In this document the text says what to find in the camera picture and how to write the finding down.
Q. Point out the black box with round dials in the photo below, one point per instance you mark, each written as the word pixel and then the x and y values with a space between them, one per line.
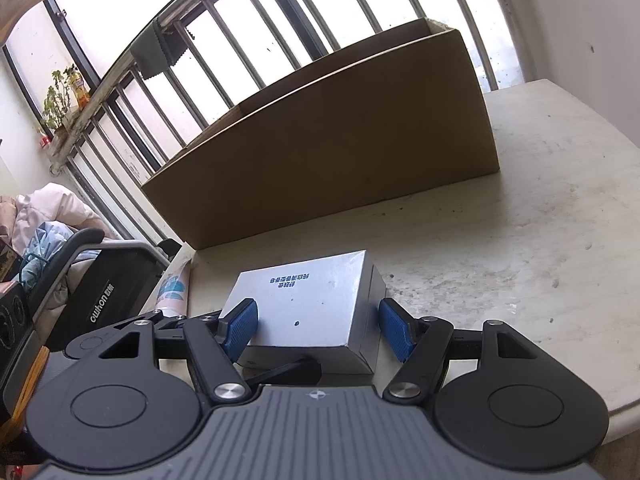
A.
pixel 12 320

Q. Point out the brown cardboard box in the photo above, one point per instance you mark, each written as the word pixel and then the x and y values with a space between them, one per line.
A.
pixel 325 150

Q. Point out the light blue cloth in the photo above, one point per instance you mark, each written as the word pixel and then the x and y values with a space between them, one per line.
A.
pixel 50 240

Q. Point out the small red container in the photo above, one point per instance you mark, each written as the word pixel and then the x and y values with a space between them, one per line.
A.
pixel 46 141

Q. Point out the potted green plant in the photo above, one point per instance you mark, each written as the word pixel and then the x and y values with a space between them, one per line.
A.
pixel 55 100

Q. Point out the pink clothes pile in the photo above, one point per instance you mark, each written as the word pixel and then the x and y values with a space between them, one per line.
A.
pixel 55 205

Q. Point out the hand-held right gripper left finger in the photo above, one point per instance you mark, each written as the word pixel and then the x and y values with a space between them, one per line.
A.
pixel 240 327

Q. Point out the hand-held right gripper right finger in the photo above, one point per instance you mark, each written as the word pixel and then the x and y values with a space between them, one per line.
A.
pixel 395 330

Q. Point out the white carton box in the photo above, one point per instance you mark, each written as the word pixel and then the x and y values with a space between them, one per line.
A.
pixel 310 300

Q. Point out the pink and blue packet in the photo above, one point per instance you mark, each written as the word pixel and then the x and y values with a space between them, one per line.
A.
pixel 172 287

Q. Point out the orange bottle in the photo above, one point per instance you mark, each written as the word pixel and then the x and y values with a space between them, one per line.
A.
pixel 80 92

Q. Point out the metal window grille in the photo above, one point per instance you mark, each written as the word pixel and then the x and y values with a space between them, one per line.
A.
pixel 120 67

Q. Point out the dark hanging cloth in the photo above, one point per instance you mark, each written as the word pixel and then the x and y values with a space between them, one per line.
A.
pixel 155 50

